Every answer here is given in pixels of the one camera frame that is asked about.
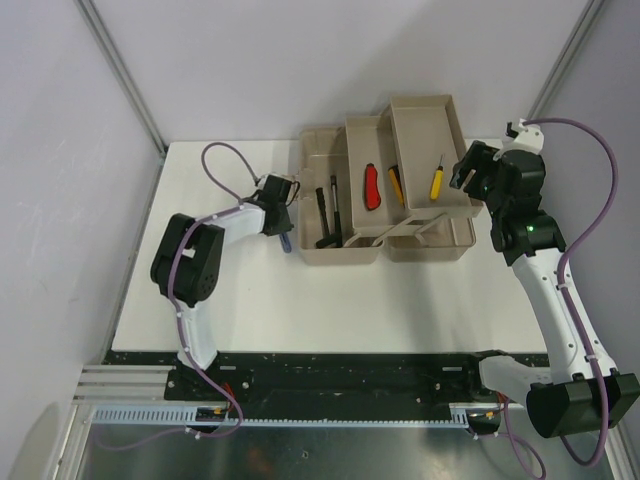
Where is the yellow black handled tool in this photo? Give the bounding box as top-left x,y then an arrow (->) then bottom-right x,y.
429,154 -> 445,202

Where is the black pen tool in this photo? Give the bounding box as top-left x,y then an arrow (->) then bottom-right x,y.
330,175 -> 343,248

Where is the black T-handle wrench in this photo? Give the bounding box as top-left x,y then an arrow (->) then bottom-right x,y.
315,188 -> 336,249

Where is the red handled tool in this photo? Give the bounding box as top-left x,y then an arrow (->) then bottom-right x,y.
363,163 -> 382,211

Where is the translucent brown plastic toolbox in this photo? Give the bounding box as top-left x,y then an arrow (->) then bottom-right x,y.
297,95 -> 481,266

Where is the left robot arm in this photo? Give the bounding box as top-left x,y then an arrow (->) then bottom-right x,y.
150,174 -> 300,400

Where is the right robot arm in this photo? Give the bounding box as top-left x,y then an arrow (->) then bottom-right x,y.
450,141 -> 639,438

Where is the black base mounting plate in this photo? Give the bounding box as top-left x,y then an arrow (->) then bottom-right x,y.
103,351 -> 499,419

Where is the right aluminium frame post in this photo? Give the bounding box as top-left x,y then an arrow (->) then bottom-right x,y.
529,0 -> 605,117

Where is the aluminium frame post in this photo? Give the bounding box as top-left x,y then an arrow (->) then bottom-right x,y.
74,0 -> 168,158
529,0 -> 605,117

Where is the white slotted cable duct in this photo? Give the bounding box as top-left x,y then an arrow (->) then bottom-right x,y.
90,403 -> 500,428

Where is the aluminium front rail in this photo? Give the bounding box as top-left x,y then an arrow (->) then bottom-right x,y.
73,365 -> 173,404

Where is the left aluminium frame post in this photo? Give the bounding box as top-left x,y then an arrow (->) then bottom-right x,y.
74,0 -> 168,158

